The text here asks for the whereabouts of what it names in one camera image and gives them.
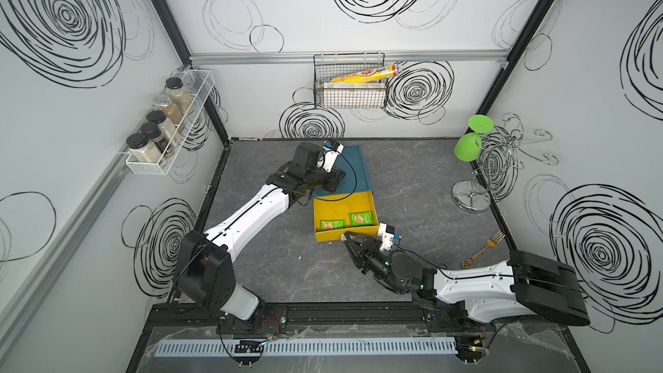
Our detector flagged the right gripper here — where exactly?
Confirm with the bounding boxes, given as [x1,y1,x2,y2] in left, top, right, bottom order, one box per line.
[344,232,407,298]

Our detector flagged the yellow top drawer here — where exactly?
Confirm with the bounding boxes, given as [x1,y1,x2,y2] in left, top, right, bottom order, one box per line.
[314,192,379,243]

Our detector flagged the teal drawer cabinet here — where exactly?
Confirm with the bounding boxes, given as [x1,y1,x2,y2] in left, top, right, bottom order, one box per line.
[314,145,373,199]

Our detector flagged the green cookie packet two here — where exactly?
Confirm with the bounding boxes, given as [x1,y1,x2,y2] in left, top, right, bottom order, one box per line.
[349,211,376,227]

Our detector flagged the green cookie packet one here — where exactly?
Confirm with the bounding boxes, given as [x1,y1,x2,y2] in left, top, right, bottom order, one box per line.
[320,219,346,231]

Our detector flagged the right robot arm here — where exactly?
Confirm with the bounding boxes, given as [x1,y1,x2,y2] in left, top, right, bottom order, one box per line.
[341,231,590,326]

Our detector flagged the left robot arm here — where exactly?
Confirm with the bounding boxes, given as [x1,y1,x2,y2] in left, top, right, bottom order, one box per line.
[172,140,345,331]

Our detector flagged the white box in basket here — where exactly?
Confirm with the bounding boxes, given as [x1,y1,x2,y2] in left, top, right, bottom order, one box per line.
[314,82,388,109]

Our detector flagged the yellow snack tube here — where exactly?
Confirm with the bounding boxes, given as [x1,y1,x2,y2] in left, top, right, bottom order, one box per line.
[329,65,397,84]

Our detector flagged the green plastic wine glass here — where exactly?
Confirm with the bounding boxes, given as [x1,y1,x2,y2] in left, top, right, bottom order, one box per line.
[454,115,495,162]

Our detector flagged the spice jar beige contents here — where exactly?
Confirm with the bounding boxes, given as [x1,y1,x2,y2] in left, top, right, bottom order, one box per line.
[146,110,181,147]

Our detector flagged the white clear spice shelf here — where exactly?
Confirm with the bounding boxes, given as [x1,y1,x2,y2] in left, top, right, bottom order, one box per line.
[124,69,217,183]

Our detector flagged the spice jar light contents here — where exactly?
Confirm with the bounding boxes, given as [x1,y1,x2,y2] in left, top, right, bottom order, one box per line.
[165,77,195,117]

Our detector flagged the chrome glass holder stand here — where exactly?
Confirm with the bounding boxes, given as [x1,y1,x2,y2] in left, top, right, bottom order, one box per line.
[452,112,559,213]

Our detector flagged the spice jar brown contents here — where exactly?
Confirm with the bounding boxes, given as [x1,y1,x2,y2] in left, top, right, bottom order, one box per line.
[153,93,183,132]

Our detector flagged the spice jar dark contents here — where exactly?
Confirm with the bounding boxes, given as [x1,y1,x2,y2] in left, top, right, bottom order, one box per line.
[140,122,174,158]

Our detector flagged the spice jar white contents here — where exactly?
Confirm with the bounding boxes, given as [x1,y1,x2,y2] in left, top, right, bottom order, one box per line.
[126,133,162,163]

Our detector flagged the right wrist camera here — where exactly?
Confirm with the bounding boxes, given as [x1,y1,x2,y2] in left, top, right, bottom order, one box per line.
[377,223,402,252]

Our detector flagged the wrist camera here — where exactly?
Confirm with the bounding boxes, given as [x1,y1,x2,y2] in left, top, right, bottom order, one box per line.
[377,223,402,252]
[318,139,345,173]

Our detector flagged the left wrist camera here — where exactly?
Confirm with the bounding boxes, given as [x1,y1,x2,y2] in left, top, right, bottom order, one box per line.
[318,139,345,173]

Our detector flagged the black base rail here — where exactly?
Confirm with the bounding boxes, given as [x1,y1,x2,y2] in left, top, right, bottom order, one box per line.
[147,299,519,333]

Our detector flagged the black wire wall basket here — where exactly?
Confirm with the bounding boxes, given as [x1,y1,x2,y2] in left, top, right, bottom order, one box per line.
[314,52,388,110]

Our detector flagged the white slotted cable duct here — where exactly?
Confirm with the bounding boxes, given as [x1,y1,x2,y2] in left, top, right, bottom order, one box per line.
[154,337,458,357]

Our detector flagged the aluminium wall rail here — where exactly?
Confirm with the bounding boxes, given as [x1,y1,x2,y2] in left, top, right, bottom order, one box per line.
[189,49,509,66]

